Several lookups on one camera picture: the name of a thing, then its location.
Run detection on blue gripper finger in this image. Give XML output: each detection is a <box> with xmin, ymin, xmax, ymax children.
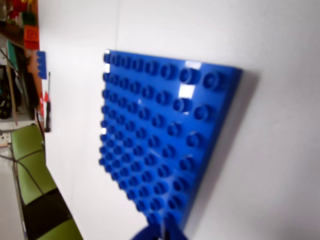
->
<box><xmin>165</xmin><ymin>223</ymin><xmax>194</xmax><ymax>240</ymax></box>
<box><xmin>130</xmin><ymin>222</ymin><xmax>165</xmax><ymax>240</ymax></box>

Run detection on blue 8x8 studded baseplate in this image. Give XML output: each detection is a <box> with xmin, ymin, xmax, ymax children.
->
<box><xmin>98</xmin><ymin>49</ymin><xmax>243</xmax><ymax>230</ymax></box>

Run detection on green and black chair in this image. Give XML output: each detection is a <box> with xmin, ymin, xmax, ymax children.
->
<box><xmin>10</xmin><ymin>124</ymin><xmax>85</xmax><ymax>240</ymax></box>

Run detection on small blue studded brick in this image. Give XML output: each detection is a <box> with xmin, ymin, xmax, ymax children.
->
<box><xmin>35</xmin><ymin>50</ymin><xmax>49</xmax><ymax>80</ymax></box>

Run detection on orange box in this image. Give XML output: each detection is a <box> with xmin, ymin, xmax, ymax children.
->
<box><xmin>23</xmin><ymin>24</ymin><xmax>41</xmax><ymax>50</ymax></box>

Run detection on black cable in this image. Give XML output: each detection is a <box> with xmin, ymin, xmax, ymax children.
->
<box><xmin>0</xmin><ymin>147</ymin><xmax>46</xmax><ymax>195</ymax></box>

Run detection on black-handled screwdriver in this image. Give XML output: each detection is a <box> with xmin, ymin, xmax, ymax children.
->
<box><xmin>44</xmin><ymin>71</ymin><xmax>53</xmax><ymax>134</ymax></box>

